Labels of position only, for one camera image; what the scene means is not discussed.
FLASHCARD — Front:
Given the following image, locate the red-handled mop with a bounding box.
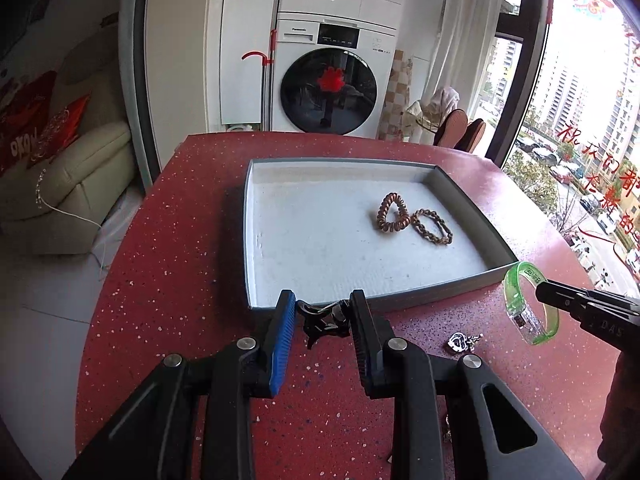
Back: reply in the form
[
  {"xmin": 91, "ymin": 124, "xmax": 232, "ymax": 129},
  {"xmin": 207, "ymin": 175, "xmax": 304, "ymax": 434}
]
[{"xmin": 241, "ymin": 30, "xmax": 278, "ymax": 126}]

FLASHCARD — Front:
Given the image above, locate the brown spiral hair tie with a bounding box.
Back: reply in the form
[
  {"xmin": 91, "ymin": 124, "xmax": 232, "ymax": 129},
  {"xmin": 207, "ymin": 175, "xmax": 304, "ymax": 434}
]
[{"xmin": 376, "ymin": 191, "xmax": 411, "ymax": 234}]

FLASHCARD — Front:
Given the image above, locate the white tall cabinet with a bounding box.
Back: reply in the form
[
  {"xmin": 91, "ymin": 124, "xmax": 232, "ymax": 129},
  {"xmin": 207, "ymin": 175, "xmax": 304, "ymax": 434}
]
[{"xmin": 219, "ymin": 0, "xmax": 281, "ymax": 126}]

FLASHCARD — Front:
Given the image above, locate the brown chain bracelet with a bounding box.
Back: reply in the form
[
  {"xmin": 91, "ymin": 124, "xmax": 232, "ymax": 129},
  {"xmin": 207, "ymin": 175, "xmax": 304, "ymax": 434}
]
[{"xmin": 410, "ymin": 208, "xmax": 453, "ymax": 247}]

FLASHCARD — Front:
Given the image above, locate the white curtain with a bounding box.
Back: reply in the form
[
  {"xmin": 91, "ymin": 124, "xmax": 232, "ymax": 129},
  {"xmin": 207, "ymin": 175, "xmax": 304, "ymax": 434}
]
[{"xmin": 420, "ymin": 0, "xmax": 507, "ymax": 117}]

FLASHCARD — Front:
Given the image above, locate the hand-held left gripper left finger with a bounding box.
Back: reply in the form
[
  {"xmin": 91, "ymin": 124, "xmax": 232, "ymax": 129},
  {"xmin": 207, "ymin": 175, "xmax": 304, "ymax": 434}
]
[{"xmin": 62, "ymin": 289, "xmax": 298, "ymax": 480}]

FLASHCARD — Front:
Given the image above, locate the white front-load washing machine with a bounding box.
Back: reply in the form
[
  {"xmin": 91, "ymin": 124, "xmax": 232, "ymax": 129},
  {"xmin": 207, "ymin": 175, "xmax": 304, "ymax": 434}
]
[{"xmin": 270, "ymin": 10, "xmax": 403, "ymax": 137}]

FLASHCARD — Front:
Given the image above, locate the red printed cushion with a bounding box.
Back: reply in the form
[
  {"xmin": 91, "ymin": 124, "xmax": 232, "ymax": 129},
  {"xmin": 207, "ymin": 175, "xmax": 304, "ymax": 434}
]
[{"xmin": 0, "ymin": 71, "xmax": 58, "ymax": 177}]

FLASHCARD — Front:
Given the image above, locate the black hair claw clip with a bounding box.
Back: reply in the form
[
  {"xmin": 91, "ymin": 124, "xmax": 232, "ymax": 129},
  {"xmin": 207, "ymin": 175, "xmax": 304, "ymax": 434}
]
[{"xmin": 296, "ymin": 299, "xmax": 351, "ymax": 350}]

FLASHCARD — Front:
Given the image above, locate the brown round-back chair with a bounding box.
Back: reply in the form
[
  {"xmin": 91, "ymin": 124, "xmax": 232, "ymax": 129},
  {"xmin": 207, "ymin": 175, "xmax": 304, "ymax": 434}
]
[
  {"xmin": 432, "ymin": 109, "xmax": 469, "ymax": 148},
  {"xmin": 452, "ymin": 118, "xmax": 487, "ymax": 155}
]

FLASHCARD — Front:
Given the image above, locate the grey shallow tray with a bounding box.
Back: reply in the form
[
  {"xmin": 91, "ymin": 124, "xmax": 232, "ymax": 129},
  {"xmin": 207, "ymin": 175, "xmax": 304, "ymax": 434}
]
[{"xmin": 243, "ymin": 158, "xmax": 519, "ymax": 315}]

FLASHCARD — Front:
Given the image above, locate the white cable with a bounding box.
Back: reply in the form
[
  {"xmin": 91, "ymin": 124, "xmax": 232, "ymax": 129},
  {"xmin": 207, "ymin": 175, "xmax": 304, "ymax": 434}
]
[{"xmin": 35, "ymin": 169, "xmax": 108, "ymax": 267}]

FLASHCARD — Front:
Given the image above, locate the checkered folded board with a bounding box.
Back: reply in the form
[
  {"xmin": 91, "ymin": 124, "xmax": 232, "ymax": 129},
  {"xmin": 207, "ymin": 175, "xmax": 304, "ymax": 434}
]
[{"xmin": 376, "ymin": 49, "xmax": 412, "ymax": 142}]

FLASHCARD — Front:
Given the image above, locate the red flower sticker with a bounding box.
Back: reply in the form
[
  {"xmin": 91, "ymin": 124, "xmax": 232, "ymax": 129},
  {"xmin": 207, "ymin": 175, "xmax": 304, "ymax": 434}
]
[{"xmin": 320, "ymin": 67, "xmax": 347, "ymax": 93}]

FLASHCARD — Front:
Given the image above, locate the silver heart hair clip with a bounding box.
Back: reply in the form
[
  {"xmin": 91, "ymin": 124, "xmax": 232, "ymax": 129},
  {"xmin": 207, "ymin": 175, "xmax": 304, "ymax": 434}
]
[{"xmin": 446, "ymin": 331, "xmax": 484, "ymax": 358}]

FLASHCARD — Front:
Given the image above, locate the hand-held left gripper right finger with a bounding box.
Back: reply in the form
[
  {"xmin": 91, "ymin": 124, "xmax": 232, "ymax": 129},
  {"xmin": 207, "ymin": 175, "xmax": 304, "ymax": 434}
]
[{"xmin": 348, "ymin": 289, "xmax": 586, "ymax": 480}]

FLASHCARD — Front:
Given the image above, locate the person's right forearm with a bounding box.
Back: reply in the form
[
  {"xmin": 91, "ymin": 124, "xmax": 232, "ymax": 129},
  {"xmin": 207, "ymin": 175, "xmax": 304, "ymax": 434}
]
[{"xmin": 597, "ymin": 350, "xmax": 640, "ymax": 480}]

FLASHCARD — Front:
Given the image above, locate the pale yellow bag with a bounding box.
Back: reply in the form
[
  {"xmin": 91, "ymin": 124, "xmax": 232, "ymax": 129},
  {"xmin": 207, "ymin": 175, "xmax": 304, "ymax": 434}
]
[{"xmin": 402, "ymin": 100, "xmax": 441, "ymax": 143}]

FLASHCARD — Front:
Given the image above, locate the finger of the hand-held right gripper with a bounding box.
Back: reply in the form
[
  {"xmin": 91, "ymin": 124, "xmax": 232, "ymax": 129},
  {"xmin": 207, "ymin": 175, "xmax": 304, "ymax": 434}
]
[{"xmin": 535, "ymin": 280, "xmax": 597, "ymax": 319}]

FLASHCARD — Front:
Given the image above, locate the red embroidered cushion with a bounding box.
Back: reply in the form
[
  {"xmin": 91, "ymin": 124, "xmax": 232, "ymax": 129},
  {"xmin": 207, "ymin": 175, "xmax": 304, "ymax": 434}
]
[{"xmin": 30, "ymin": 92, "xmax": 93, "ymax": 166}]

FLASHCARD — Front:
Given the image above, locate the cream leather sofa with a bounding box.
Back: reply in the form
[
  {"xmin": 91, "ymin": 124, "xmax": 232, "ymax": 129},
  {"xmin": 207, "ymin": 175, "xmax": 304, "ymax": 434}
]
[{"xmin": 0, "ymin": 25, "xmax": 138, "ymax": 256}]

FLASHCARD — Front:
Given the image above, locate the pale cloth on chair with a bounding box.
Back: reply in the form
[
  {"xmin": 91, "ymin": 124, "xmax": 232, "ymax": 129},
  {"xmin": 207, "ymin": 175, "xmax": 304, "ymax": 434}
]
[{"xmin": 430, "ymin": 86, "xmax": 460, "ymax": 122}]

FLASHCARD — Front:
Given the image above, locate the green translucent bracelet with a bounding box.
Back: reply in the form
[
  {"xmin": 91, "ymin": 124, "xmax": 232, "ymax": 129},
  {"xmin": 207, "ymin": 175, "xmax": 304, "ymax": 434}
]
[{"xmin": 502, "ymin": 261, "xmax": 562, "ymax": 346}]

